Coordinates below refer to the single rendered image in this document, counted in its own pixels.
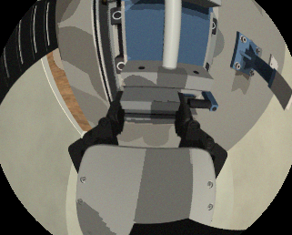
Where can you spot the grey flat bar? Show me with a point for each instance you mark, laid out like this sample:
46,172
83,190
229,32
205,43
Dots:
189,92

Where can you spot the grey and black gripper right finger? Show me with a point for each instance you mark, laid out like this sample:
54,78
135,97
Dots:
192,136

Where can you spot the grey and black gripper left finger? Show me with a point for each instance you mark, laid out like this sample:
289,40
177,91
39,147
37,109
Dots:
104,133

